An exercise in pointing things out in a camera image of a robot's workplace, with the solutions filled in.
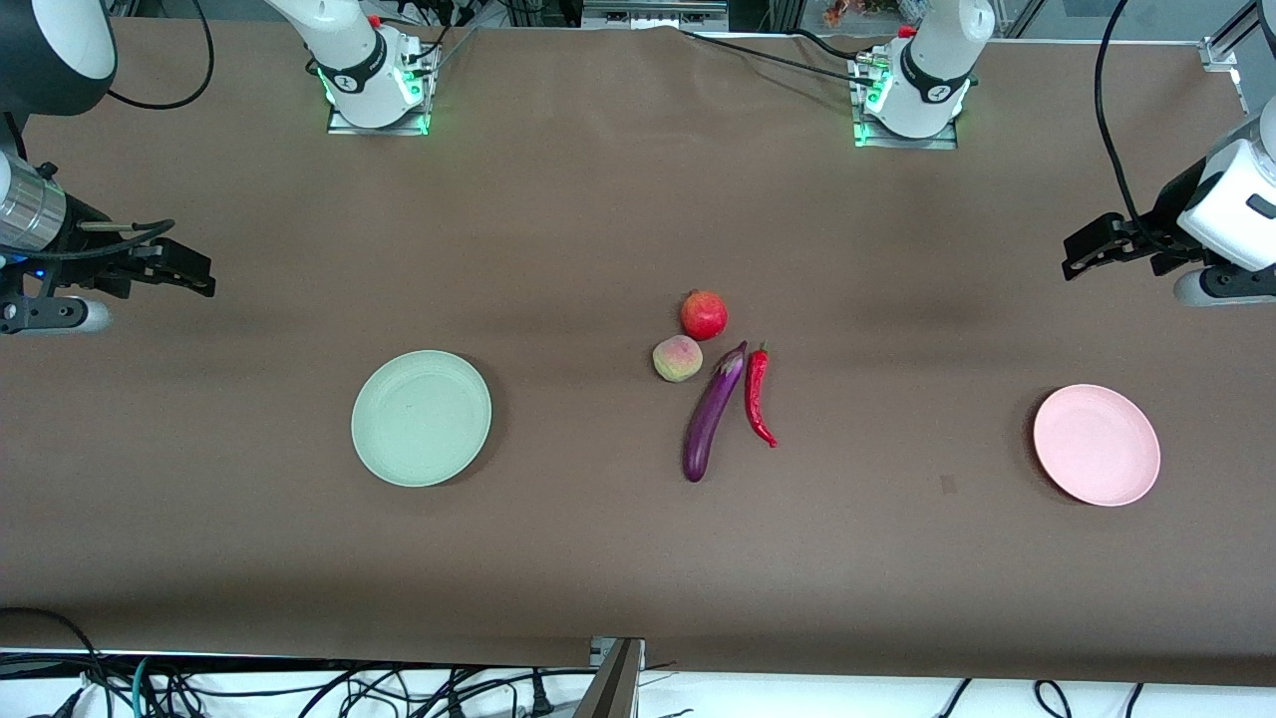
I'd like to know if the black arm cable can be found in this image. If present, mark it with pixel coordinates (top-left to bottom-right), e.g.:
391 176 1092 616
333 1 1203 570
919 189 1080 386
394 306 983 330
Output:
106 0 216 112
1095 0 1165 238

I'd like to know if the red pomegranate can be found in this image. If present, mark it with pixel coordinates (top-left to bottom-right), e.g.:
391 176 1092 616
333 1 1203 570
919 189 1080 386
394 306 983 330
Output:
681 289 730 342

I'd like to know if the long black table cable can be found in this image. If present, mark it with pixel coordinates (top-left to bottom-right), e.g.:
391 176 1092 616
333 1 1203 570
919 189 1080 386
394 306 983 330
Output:
681 28 880 89

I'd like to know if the pink round plate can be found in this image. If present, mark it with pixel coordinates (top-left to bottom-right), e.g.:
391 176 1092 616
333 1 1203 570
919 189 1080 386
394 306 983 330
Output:
1033 384 1162 508

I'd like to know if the red chili pepper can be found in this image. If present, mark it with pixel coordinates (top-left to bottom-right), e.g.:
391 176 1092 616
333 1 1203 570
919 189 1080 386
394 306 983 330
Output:
744 342 780 449

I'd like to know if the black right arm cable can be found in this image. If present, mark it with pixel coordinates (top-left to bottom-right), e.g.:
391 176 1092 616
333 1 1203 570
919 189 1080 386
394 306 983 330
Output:
106 0 216 112

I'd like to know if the black floor cable bundle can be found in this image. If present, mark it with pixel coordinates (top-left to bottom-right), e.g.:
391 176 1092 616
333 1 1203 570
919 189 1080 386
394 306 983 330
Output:
150 661 599 718

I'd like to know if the aluminium profile post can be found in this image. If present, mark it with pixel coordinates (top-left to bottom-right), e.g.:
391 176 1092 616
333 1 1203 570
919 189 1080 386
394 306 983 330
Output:
576 638 645 718

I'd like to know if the pale green round plate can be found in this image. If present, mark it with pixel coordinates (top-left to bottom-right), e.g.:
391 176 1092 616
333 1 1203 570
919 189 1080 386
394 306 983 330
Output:
351 349 493 489

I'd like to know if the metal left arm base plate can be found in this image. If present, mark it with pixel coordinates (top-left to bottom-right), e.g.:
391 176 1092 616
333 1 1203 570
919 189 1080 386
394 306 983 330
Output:
854 122 959 152

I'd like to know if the teal floor cable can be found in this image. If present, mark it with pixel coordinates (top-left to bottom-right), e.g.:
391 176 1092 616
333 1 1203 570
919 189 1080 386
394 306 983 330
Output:
128 655 159 718

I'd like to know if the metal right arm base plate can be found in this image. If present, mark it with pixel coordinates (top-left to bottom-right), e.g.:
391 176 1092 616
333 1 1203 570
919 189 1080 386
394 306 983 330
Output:
327 108 433 137

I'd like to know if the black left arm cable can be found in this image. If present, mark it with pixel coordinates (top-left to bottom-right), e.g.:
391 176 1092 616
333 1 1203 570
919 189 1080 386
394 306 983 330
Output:
1095 0 1165 238

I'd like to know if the yellow pink peach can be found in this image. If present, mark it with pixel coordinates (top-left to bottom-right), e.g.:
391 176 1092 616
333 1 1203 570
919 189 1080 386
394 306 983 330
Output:
652 335 705 384

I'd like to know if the black looped floor cable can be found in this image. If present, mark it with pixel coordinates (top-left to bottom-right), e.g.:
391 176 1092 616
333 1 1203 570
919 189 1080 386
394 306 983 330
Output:
0 606 113 718

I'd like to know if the brown table cover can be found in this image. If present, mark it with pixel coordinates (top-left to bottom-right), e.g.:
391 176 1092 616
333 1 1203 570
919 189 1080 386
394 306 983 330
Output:
0 18 1276 689

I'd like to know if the long purple eggplant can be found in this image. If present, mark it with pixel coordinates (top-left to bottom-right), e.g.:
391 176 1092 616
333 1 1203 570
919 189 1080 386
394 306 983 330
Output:
682 341 749 484

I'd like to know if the short black table cable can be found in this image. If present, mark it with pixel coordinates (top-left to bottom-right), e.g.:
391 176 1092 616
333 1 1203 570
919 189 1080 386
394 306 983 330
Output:
793 26 868 63

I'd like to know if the colourful background clutter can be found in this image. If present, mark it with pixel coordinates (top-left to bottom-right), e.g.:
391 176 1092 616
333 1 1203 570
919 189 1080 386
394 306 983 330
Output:
822 0 923 29

